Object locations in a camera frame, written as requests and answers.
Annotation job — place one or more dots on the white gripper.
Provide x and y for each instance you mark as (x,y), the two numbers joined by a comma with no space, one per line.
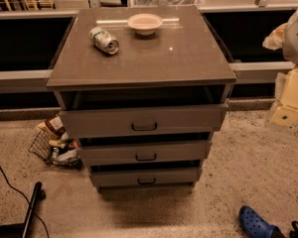
(297,39)

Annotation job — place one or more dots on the grey top drawer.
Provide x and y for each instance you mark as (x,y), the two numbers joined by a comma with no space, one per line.
(143,121)

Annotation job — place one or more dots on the grey drawer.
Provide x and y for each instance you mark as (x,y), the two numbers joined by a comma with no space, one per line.
(143,121)
(144,153)
(151,177)

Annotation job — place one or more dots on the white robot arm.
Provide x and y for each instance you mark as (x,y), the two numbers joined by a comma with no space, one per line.
(290,42)

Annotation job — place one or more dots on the grey drawer cabinet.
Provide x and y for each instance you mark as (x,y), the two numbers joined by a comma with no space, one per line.
(180,65)

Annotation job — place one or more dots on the grey middle drawer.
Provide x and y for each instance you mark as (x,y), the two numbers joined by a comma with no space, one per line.
(144,153)

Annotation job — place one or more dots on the grey bottom drawer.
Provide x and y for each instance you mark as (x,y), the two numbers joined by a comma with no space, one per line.
(151,177)

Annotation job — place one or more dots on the white bowl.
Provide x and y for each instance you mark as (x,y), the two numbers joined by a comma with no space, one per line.
(144,24)

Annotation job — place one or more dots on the crushed green soda can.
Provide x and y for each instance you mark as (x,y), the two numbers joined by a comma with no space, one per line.
(104,41)

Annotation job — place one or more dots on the blue clog shoe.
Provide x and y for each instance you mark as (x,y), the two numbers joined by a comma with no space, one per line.
(254,225)

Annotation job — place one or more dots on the wire basket with snacks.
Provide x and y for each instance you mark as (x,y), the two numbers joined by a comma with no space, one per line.
(53,145)

